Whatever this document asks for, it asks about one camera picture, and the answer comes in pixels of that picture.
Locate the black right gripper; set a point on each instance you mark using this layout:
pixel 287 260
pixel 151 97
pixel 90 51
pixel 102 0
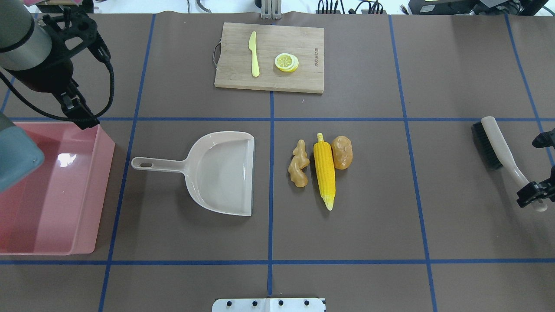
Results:
pixel 536 191

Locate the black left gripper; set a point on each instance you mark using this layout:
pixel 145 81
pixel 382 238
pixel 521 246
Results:
pixel 48 74

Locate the beige hand brush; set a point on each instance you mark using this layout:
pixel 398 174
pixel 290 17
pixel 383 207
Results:
pixel 493 148

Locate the beige dustpan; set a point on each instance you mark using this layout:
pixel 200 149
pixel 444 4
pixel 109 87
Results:
pixel 218 171

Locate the brown toy potato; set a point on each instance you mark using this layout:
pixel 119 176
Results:
pixel 342 150

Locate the yellow toy corn cob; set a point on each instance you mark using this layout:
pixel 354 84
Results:
pixel 325 169

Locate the tan toy ginger root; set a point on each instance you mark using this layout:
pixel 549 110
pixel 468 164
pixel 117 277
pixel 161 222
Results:
pixel 298 162

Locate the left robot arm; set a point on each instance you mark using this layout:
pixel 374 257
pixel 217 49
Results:
pixel 38 53

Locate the pink plastic bin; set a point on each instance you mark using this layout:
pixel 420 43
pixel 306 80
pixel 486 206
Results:
pixel 56 210

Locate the wooden cutting board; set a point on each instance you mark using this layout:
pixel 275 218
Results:
pixel 233 68

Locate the yellow plastic knife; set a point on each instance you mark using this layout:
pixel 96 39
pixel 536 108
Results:
pixel 252 46

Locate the yellow lemon slices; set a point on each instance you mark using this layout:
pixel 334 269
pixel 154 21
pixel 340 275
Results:
pixel 286 62

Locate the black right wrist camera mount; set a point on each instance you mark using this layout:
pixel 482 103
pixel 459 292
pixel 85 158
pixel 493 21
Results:
pixel 544 140

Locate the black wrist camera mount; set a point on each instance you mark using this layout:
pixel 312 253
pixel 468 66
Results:
pixel 71 33
pixel 544 140

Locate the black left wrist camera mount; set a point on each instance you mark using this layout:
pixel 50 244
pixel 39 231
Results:
pixel 71 33

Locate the aluminium frame post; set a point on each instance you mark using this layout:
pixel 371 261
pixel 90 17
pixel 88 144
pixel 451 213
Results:
pixel 271 9

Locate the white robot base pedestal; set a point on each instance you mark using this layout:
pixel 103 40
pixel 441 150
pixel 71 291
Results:
pixel 269 305

